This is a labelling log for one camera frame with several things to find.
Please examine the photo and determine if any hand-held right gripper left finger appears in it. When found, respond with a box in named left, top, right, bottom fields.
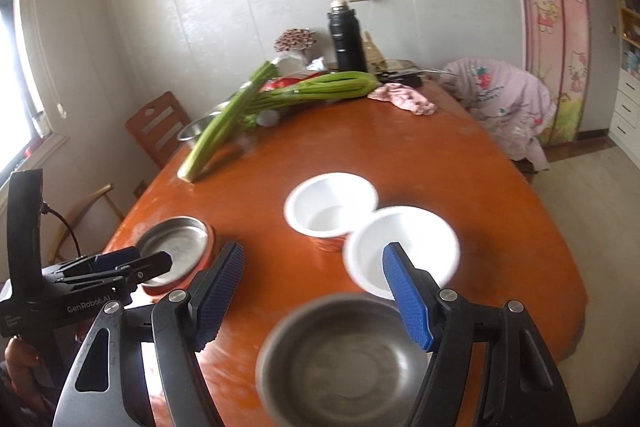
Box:
left=52, top=241, right=246, bottom=427

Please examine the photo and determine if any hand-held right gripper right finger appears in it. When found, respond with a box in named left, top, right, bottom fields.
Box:
left=382, top=242, right=581, bottom=427

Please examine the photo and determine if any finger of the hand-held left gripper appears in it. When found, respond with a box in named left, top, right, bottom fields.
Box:
left=47, top=246, right=142, bottom=280
left=55, top=252, right=173, bottom=295

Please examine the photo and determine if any steel plate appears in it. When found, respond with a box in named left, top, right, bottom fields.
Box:
left=135, top=216, right=208, bottom=285

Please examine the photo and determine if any steel bowl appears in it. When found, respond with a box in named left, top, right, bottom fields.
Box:
left=255, top=292, right=436, bottom=427

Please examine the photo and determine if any person's left hand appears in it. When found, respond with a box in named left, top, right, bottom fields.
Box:
left=2, top=337, right=43, bottom=390

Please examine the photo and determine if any curved-back wooden chair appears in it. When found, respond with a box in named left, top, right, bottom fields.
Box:
left=50, top=183, right=126, bottom=265

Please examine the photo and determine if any slatted wooden chair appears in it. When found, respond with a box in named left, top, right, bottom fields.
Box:
left=125, top=91, right=192, bottom=170

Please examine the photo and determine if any steel basin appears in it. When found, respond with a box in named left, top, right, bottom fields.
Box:
left=176, top=112, right=228, bottom=144

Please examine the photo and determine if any long celery bunch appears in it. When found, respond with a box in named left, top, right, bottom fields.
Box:
left=177, top=61, right=281, bottom=182

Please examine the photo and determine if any window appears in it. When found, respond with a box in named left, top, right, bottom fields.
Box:
left=0, top=0, right=68, bottom=180

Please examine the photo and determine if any pink cloth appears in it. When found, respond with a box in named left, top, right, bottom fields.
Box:
left=367, top=84, right=438, bottom=118

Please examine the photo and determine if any pink strawberry print garment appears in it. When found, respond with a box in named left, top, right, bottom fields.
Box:
left=440, top=58, right=558, bottom=172

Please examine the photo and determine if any red packet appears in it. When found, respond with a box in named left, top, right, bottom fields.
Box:
left=262, top=77, right=306, bottom=94

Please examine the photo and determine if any dark flat object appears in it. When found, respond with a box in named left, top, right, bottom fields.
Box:
left=375, top=59, right=451, bottom=88

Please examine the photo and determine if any wrapped celery bunch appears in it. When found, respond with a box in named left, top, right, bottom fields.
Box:
left=245, top=71, right=382, bottom=115

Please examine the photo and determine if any white plastic bag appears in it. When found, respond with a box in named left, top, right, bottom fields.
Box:
left=277, top=49, right=326, bottom=75

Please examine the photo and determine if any brown paper bag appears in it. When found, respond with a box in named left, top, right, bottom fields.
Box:
left=362, top=31, right=388, bottom=72

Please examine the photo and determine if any black thermos bottle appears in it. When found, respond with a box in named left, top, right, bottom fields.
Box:
left=327, top=0, right=368, bottom=74

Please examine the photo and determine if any dried flower bouquet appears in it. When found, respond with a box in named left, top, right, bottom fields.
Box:
left=273, top=28, right=318, bottom=54

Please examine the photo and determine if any white shelf cabinet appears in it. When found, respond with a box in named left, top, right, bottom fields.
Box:
left=607, top=4, right=640, bottom=152

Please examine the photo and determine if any pink cartoon cat curtain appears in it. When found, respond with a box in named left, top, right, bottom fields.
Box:
left=500, top=0, right=628, bottom=148

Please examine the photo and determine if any black cable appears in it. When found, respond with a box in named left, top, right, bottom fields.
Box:
left=42, top=203, right=83, bottom=260

